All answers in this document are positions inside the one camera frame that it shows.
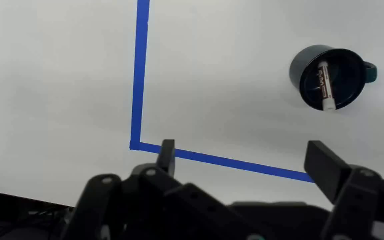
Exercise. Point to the dark teal mug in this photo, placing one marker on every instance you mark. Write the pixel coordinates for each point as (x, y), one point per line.
(300, 66)

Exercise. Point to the blue tape strip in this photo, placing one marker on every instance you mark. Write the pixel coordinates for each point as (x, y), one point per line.
(139, 66)
(227, 160)

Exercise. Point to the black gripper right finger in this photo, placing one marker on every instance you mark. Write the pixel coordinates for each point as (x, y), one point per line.
(356, 200)

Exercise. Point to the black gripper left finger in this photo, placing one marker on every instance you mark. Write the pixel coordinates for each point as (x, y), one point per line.
(156, 204)

